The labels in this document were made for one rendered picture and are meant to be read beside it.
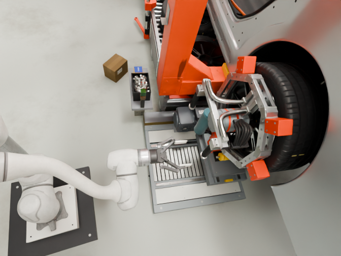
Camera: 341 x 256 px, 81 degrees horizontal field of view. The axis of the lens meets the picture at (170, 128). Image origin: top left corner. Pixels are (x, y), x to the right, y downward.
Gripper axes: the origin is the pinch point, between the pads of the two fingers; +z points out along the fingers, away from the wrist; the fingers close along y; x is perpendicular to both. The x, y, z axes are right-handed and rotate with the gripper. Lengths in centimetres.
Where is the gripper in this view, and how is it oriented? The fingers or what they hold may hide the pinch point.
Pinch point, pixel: (186, 153)
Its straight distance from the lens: 108.4
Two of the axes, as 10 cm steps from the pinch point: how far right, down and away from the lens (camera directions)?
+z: 9.8, -0.7, 2.1
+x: 1.6, -4.5, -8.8
